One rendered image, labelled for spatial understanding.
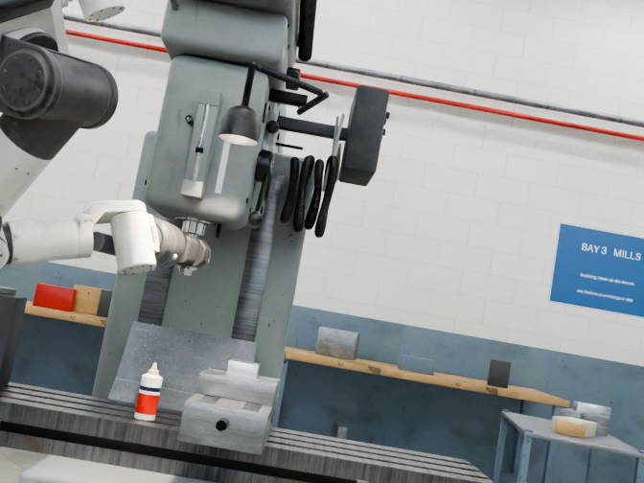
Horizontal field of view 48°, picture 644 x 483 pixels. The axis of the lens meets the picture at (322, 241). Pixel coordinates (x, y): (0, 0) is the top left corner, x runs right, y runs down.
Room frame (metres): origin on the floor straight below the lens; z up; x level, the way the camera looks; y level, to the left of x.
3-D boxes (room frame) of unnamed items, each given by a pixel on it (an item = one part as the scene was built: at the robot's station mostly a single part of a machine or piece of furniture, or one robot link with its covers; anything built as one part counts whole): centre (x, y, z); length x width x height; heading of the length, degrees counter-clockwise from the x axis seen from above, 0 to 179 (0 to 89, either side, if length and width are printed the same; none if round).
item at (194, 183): (1.38, 0.26, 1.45); 0.04 x 0.04 x 0.21; 2
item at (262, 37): (1.53, 0.26, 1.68); 0.34 x 0.24 x 0.10; 2
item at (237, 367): (1.49, 0.11, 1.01); 0.06 x 0.05 x 0.06; 90
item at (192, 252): (1.40, 0.29, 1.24); 0.13 x 0.12 x 0.10; 73
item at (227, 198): (1.49, 0.26, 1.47); 0.21 x 0.19 x 0.32; 92
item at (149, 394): (1.44, 0.28, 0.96); 0.04 x 0.04 x 0.11
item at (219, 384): (1.44, 0.11, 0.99); 0.15 x 0.06 x 0.04; 90
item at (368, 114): (1.80, -0.06, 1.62); 0.20 x 0.09 x 0.21; 2
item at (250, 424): (1.46, 0.11, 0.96); 0.35 x 0.15 x 0.11; 0
